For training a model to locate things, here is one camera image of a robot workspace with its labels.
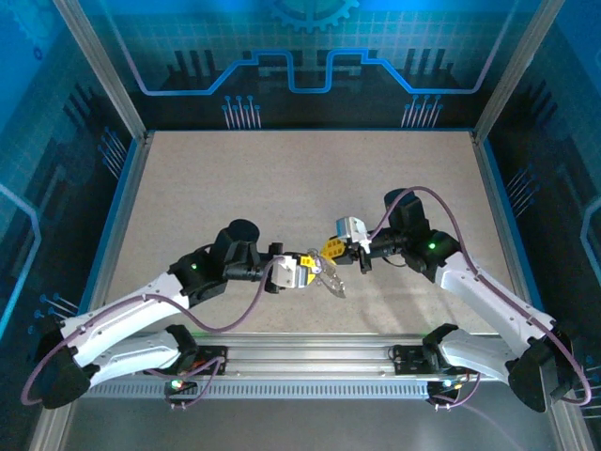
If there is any key with lilac tag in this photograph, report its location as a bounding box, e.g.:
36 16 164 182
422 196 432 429
313 257 337 283

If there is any metal keyring chain with plate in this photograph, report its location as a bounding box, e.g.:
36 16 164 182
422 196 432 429
304 247 348 300

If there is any blue table edge strip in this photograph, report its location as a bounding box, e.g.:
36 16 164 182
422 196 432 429
483 135 546 316
77 135 143 325

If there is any small controller board with LEDs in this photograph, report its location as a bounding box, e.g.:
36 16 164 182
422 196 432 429
162 373 199 411
425 375 470 411

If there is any brushed metal plate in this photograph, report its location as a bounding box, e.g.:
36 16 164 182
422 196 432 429
60 397 564 451

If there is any blue circuit-print acrylic panel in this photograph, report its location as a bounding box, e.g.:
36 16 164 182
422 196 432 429
483 0 601 451
0 0 142 451

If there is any blue gear-print acrylic panel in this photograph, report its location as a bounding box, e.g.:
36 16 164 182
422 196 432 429
77 0 541 132

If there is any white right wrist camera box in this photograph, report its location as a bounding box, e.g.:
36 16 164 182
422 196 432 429
332 215 371 246

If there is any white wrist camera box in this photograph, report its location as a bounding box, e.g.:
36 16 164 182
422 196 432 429
271 255 301 288
332 215 371 246

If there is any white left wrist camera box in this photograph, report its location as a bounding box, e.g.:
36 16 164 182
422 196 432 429
271 255 301 288

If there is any long aluminium base rail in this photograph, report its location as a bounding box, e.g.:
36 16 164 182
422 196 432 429
55 331 564 382

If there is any aluminium table edge rail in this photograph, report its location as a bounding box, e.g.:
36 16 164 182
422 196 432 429
470 132 534 306
96 132 155 309

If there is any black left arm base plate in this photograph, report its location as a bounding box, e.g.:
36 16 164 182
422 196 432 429
196 345 230 377

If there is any slotted grey cable duct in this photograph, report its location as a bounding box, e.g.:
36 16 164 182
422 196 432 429
88 379 558 401

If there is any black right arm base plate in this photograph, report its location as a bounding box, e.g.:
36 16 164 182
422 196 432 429
392 345 492 377

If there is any aluminium frame post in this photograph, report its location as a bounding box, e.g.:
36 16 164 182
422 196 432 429
471 0 567 145
50 0 151 145

